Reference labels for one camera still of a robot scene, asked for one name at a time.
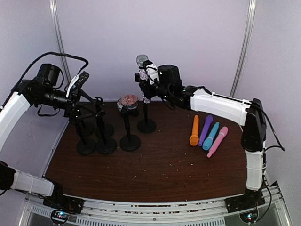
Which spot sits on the orange microphone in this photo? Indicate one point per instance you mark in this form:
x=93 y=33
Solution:
x=194 y=138

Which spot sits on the silver rhinestone microphone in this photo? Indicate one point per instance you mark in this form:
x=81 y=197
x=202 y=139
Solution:
x=142 y=63

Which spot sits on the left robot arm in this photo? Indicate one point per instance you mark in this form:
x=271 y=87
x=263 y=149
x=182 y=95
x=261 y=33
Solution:
x=40 y=91

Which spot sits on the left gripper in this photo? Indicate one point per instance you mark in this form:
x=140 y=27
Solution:
x=73 y=116

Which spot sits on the right aluminium frame post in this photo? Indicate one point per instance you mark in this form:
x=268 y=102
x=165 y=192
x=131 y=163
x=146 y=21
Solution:
x=250 y=18

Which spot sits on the purple microphone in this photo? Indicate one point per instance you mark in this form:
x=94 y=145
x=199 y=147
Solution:
x=205 y=129

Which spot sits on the blue microphone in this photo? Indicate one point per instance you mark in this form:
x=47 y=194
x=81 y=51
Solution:
x=209 y=140

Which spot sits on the left aluminium frame post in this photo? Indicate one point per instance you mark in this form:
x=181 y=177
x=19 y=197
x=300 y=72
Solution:
x=59 y=38

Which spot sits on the front aluminium rail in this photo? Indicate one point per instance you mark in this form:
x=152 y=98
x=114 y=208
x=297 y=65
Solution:
x=210 y=212

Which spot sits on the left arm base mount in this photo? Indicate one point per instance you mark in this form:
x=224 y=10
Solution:
x=63 y=209

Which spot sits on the pink microphone's black stand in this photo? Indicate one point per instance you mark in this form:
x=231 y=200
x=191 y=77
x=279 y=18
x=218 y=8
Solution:
x=129 y=142

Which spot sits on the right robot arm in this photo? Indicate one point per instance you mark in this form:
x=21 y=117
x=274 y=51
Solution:
x=165 y=82

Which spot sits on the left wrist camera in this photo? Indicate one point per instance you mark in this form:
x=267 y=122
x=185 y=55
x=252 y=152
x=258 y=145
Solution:
x=77 y=82

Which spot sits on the purple microphone's black stand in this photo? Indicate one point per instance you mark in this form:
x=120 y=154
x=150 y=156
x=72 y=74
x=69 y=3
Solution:
x=87 y=128

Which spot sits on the aluminium frame post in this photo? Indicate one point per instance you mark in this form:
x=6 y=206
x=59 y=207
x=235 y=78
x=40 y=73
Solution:
x=59 y=38
x=250 y=18

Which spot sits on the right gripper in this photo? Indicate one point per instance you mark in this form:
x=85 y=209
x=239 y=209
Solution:
x=148 y=92

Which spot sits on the rhinestone microphone's black stand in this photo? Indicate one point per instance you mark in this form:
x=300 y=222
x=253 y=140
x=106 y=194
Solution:
x=146 y=125

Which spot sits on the orange microphone's black stand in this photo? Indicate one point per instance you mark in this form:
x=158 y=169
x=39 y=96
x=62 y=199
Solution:
x=105 y=145

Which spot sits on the pink microphone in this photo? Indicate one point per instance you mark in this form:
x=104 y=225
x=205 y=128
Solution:
x=222 y=134

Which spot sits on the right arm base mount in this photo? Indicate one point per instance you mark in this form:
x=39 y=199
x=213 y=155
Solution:
x=245 y=207

